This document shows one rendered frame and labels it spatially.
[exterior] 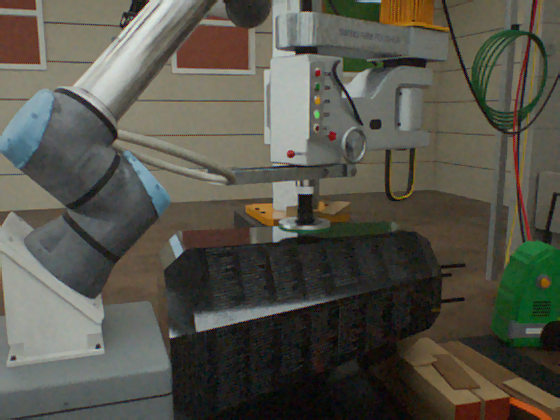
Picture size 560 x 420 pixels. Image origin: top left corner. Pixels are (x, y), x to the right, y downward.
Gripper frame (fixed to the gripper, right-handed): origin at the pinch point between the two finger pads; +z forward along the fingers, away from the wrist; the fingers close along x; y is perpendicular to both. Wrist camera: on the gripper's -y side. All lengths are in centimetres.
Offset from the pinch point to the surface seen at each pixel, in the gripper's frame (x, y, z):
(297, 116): 51, -38, -4
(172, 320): 33, -25, 82
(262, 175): 47, -30, 23
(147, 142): 30.0, 22.5, 29.8
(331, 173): 65, -61, 10
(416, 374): 118, -92, 80
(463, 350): 138, -147, 67
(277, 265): 58, -47, 53
